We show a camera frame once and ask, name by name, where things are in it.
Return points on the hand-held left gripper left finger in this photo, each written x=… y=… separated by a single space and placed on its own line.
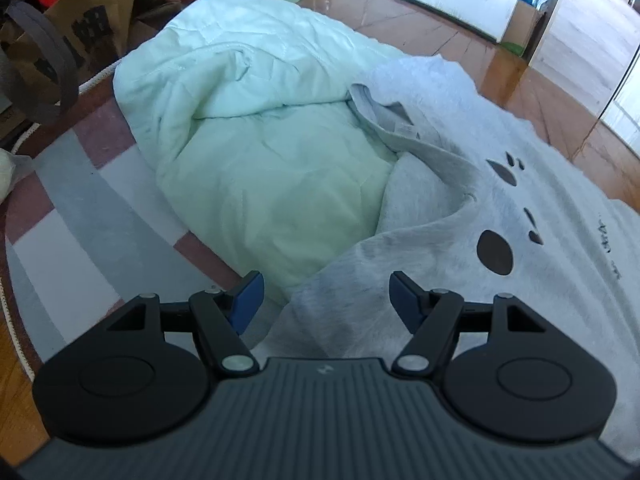
x=248 y=301

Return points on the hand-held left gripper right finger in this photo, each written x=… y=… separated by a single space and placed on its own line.
x=403 y=296

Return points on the grey printed sweatshirt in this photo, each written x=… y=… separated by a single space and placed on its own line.
x=500 y=310

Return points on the light green quilted blanket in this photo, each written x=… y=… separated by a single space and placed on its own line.
x=260 y=160

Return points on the striped round rug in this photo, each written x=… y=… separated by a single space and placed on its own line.
x=90 y=240

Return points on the white plastic bag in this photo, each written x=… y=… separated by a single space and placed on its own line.
x=11 y=172

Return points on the cardboard box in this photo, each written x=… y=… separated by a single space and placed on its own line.
x=525 y=25

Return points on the brown paper bag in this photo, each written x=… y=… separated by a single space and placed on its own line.
x=95 y=25

